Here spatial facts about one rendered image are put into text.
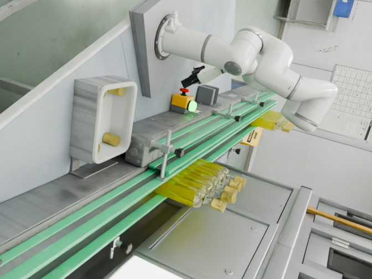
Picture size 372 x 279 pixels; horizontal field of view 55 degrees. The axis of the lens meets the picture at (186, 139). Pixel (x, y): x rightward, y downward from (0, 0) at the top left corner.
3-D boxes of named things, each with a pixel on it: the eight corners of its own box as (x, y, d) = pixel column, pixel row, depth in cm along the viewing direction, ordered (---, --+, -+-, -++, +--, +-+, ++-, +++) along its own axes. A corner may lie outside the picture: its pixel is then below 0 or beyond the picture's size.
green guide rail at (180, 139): (151, 146, 117) (172, 153, 114) (151, 143, 117) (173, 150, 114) (269, 89, 271) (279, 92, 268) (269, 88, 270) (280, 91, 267)
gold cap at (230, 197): (220, 203, 119) (232, 205, 116) (219, 193, 118) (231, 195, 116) (225, 200, 122) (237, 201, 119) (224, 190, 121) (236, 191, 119)
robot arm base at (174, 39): (155, 18, 113) (200, 30, 108) (175, 4, 121) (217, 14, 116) (157, 62, 123) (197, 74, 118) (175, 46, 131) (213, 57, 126)
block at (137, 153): (123, 161, 118) (140, 169, 115) (126, 134, 115) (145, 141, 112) (129, 159, 121) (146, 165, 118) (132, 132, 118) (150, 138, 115)
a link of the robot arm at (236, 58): (198, 49, 111) (247, 62, 106) (216, 22, 117) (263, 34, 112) (200, 71, 120) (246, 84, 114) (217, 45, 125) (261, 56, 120)
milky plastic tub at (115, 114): (69, 156, 102) (93, 166, 99) (75, 78, 95) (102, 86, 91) (107, 142, 117) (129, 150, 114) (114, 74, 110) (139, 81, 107)
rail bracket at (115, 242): (82, 249, 100) (122, 269, 95) (84, 228, 97) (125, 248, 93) (92, 242, 103) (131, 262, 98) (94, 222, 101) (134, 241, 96)
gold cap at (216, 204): (208, 210, 114) (221, 215, 113) (211, 200, 113) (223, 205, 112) (212, 205, 117) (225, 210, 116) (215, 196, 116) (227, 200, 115)
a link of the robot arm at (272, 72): (295, 88, 107) (311, 51, 114) (225, 50, 108) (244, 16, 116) (282, 103, 116) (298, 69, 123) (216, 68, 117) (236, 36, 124)
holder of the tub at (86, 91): (67, 172, 104) (88, 181, 101) (74, 79, 95) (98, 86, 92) (104, 156, 119) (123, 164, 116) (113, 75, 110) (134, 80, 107)
